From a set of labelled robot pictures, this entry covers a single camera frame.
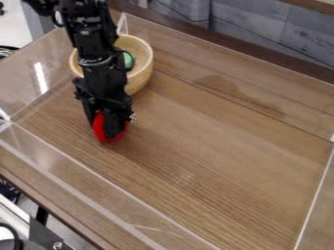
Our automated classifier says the green rectangular block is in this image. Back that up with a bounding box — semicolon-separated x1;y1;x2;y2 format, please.
123;52;136;71

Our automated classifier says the grey post top left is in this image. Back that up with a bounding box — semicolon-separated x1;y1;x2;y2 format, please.
21;1;55;40

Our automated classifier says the black metal bracket with screw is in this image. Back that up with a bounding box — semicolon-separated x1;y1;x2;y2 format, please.
28;218;76;250

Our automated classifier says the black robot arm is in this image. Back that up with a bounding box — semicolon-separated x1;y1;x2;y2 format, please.
23;0;135;142

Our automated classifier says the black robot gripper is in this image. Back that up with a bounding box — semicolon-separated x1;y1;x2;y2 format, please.
72;76;135;140

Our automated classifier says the wooden bowl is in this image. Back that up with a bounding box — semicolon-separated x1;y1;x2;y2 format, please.
70;34;154;96

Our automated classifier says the red plush fruit green stem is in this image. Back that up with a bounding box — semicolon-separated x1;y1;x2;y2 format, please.
92;108;131;143

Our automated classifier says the clear acrylic tray enclosure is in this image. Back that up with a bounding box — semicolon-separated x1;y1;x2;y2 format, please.
0;18;334;250

